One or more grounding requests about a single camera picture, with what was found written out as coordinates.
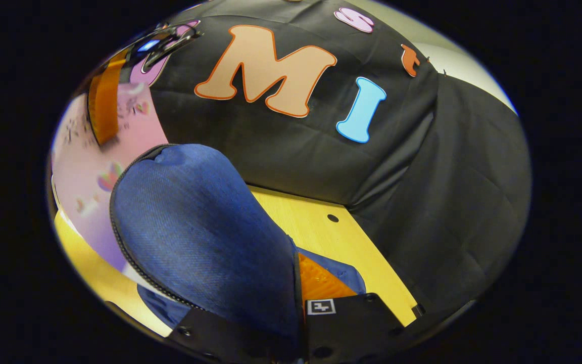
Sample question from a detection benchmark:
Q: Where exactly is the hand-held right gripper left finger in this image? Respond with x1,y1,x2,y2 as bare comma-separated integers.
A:
169,307,298,364

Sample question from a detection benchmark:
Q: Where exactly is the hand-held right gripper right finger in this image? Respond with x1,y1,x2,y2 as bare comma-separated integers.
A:
295,252,420,364

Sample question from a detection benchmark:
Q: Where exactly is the pink book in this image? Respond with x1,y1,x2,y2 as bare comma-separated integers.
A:
50,83,170,291

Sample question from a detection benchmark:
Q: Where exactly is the blue schoolbag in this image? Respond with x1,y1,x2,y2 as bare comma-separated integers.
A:
109,144,367,349

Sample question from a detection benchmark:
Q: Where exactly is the black backdrop cloth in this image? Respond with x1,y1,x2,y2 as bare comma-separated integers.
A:
134,0,531,329

